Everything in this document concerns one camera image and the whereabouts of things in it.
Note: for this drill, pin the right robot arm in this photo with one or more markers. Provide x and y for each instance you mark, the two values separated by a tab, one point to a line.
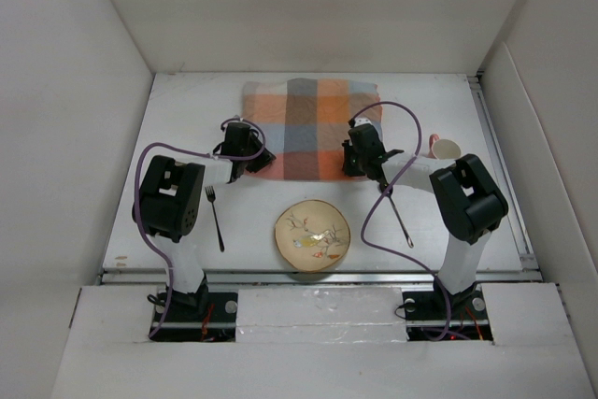
469	201

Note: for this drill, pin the white foam block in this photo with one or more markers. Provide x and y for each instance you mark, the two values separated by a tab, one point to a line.
323	315

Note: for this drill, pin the black metal fork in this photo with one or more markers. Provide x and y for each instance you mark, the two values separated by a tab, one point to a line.
211	198

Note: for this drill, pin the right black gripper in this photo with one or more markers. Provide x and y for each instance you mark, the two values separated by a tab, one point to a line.
348	168

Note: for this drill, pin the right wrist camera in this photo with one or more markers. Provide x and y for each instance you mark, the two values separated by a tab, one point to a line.
360	123

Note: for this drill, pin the beige bird pattern plate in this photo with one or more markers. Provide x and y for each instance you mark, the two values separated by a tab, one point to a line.
312	236

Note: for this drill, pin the pink ceramic mug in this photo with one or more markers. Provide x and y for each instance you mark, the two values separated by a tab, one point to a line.
443	149

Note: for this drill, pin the black metal spoon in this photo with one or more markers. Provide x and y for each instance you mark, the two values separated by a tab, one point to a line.
396	212

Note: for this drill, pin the orange blue checkered cloth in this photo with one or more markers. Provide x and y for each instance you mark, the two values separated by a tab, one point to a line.
305	122

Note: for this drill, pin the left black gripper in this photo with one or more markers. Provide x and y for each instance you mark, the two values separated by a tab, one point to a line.
261	163

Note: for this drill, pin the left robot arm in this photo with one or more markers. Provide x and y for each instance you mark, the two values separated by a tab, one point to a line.
169	183

